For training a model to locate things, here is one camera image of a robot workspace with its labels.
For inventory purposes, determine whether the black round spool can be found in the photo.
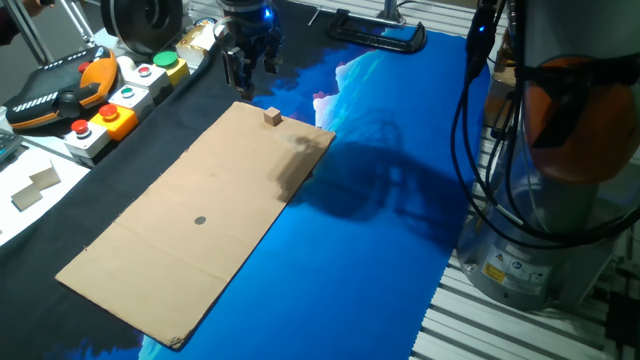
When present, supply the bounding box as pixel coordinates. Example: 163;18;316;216
99;0;185;56

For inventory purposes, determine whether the small printed cardboard box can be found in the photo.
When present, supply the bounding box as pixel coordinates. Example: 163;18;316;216
174;23;221;69

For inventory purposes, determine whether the black cable strap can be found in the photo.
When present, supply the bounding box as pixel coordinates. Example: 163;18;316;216
519;54;640;149

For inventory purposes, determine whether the grey keypad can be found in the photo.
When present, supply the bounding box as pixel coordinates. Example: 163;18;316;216
0;127;25;164

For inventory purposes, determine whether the brown cardboard sheet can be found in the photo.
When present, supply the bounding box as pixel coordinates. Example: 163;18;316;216
54;101;337;351

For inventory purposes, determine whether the grey box green-white button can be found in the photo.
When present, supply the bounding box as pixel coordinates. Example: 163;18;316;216
108;84;156;121

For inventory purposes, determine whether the black cable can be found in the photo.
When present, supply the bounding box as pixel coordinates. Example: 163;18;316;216
482;0;640;241

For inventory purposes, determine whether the orange box red button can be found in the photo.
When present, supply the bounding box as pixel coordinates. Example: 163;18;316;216
88;103;140;142

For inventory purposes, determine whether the grey box red button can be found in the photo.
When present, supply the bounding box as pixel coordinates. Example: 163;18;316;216
122;63;171;99
63;118;111;161

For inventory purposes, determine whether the black orange teach pendant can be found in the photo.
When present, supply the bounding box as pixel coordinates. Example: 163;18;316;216
4;45;120;132

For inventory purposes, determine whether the forearm in dark sleeve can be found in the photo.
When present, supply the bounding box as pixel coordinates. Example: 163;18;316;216
0;4;24;47

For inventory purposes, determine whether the small cardboard square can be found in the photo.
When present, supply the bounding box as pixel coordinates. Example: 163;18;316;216
9;182;44;212
28;162;62;191

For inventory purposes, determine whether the yellow box green button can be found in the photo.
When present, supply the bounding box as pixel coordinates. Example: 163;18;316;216
152;50;191;87

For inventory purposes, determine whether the bystander hand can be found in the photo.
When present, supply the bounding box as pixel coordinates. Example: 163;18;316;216
22;0;55;17

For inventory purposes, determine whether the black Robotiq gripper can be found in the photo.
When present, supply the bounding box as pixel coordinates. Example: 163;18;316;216
215;0;285;101

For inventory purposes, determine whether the metal tripod leg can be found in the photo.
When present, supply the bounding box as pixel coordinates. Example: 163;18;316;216
4;0;54;66
58;0;96;47

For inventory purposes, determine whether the black C-clamp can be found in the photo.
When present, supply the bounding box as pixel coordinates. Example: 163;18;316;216
325;8;429;55

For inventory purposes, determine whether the white paper sheet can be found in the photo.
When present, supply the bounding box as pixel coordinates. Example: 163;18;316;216
0;144;91;247

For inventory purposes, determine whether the blue printed cloth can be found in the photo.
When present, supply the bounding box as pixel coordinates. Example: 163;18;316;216
44;24;491;360

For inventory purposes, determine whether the silver metal post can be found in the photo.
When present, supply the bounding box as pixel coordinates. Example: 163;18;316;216
375;0;407;26

